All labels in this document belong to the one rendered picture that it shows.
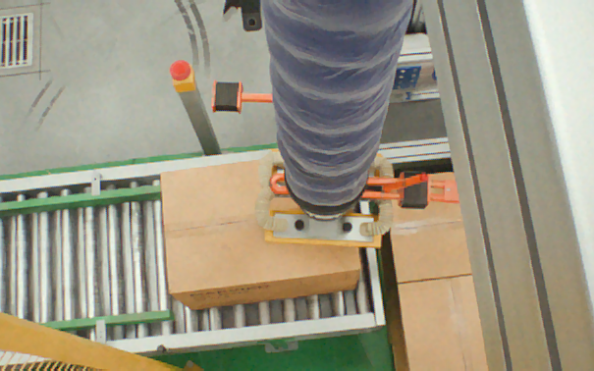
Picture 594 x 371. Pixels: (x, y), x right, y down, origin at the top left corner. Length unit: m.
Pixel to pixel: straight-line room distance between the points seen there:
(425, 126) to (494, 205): 3.04
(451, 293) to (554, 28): 2.56
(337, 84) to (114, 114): 2.50
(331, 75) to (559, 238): 1.00
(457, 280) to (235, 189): 0.90
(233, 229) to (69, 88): 1.62
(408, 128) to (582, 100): 3.07
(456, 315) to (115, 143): 1.77
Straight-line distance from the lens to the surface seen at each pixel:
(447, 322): 2.71
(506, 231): 0.20
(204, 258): 2.32
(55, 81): 3.76
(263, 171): 2.14
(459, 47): 0.23
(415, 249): 2.73
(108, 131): 3.57
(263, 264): 2.29
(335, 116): 1.30
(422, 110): 3.27
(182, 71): 2.44
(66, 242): 2.87
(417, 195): 2.07
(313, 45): 1.08
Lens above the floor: 3.20
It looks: 73 degrees down
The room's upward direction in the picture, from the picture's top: 6 degrees counter-clockwise
